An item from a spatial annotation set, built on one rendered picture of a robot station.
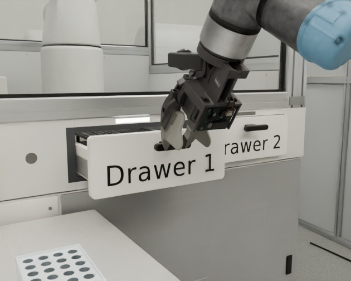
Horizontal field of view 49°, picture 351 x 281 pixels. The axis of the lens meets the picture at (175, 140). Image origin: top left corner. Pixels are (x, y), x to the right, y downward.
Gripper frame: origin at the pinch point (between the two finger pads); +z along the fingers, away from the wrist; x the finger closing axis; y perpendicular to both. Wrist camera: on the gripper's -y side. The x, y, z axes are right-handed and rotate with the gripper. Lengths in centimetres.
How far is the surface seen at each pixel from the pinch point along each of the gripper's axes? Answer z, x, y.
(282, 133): 12.4, 44.1, -11.0
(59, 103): 5.0, -15.6, -18.0
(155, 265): 5.5, -11.0, 19.3
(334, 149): 82, 176, -59
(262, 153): 16.2, 36.9, -8.2
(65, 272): 1.8, -24.3, 18.8
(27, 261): 5.4, -27.6, 14.1
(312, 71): 54, 178, -105
